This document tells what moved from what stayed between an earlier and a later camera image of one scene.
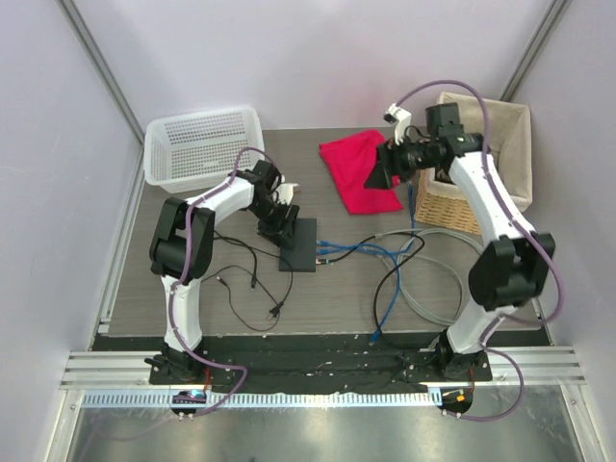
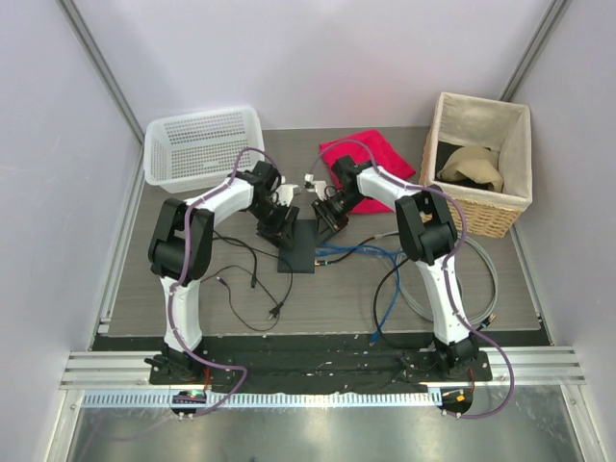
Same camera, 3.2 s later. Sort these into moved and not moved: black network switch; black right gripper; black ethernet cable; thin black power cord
Moved: black right gripper
Not moved: thin black power cord; black ethernet cable; black network switch
